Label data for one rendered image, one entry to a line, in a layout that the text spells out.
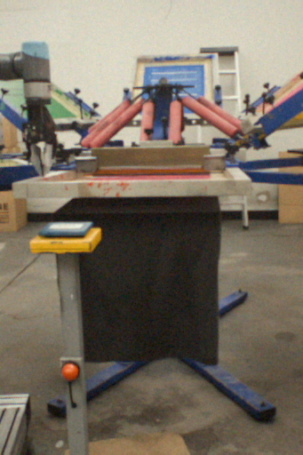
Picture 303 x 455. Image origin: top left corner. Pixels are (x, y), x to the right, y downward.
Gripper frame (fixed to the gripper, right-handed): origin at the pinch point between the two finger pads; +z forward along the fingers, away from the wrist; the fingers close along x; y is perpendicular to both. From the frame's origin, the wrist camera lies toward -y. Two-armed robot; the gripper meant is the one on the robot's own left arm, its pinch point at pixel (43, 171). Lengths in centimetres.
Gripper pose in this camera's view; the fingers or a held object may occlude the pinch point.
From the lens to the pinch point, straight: 169.2
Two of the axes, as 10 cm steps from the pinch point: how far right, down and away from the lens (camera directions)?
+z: 0.2, 9.9, 1.5
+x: 10.0, -0.1, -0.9
